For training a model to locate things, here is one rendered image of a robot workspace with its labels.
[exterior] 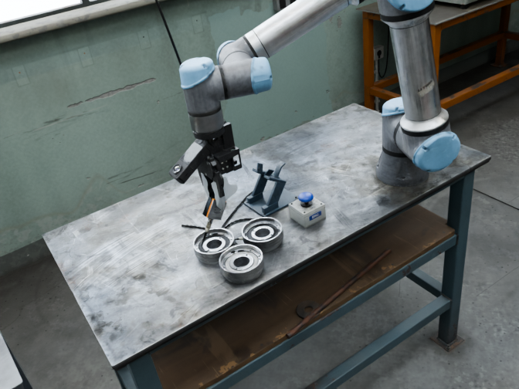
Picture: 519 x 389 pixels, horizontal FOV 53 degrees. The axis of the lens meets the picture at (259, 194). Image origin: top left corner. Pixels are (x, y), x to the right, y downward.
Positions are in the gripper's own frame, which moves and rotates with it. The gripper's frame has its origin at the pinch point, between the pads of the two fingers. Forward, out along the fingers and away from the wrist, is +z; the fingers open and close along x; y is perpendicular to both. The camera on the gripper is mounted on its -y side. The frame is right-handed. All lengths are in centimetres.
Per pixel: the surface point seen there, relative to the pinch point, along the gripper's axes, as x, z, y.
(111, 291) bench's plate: 5.4, 13.2, -29.4
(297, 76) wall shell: 149, 47, 145
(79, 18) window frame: 146, -20, 24
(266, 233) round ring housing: -4.9, 12.0, 10.1
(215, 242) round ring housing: 0.8, 11.4, -2.0
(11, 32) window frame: 148, -21, -5
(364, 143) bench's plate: 12, 13, 64
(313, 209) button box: -9.6, 8.7, 22.8
